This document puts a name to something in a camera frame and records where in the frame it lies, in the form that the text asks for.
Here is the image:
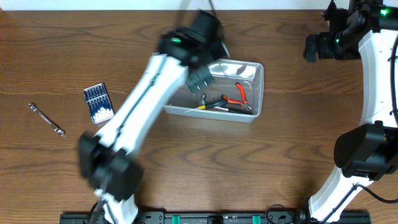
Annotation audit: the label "black yellow screwdriver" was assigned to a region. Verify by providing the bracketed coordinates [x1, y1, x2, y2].
[190, 100, 228, 110]

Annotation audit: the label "black handled hammer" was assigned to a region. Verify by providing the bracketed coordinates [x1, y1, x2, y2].
[199, 94, 251, 114]

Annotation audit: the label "red handled cutting pliers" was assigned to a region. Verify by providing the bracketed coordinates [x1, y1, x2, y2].
[220, 82, 253, 112]

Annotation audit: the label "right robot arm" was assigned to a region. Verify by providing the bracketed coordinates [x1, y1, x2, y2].
[295, 1, 397, 223]

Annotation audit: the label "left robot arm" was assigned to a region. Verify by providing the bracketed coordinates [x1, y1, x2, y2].
[78, 27, 229, 223]

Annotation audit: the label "clear plastic container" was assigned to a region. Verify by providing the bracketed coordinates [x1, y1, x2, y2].
[164, 59, 264, 123]

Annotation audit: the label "blue precision screwdriver set case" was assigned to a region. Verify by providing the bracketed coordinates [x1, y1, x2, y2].
[83, 83, 114, 124]

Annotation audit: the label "silver ring wrench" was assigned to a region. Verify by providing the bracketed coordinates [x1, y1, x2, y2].
[28, 103, 65, 136]

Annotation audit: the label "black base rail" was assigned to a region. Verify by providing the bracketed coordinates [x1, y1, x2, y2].
[59, 208, 372, 224]

